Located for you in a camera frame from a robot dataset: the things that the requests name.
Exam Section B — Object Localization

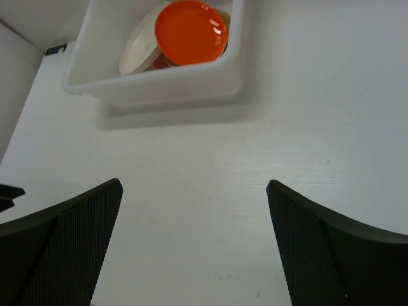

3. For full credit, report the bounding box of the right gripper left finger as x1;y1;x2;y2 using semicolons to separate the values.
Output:
1;178;123;305

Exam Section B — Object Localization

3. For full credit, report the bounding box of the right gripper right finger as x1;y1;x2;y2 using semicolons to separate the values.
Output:
266;180;407;305

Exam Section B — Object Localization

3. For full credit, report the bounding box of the cream round bowl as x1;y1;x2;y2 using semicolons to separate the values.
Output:
119;1;170;75

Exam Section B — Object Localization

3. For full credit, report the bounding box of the orange round plate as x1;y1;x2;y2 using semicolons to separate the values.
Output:
154;1;229;66

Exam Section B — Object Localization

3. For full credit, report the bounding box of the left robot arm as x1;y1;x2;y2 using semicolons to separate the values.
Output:
0;184;26;212

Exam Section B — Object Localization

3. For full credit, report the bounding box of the translucent white plastic bin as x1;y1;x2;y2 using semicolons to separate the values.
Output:
62;1;251;106

